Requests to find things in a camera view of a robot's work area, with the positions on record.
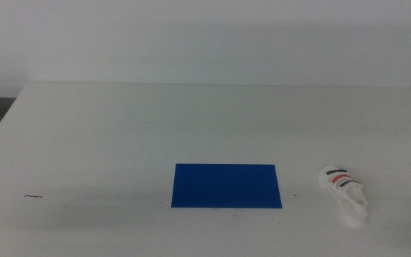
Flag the white strapped sandal shoe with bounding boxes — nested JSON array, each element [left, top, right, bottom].
[[318, 165, 370, 228]]

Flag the blue rectangular mat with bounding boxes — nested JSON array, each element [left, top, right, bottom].
[[171, 163, 283, 209]]

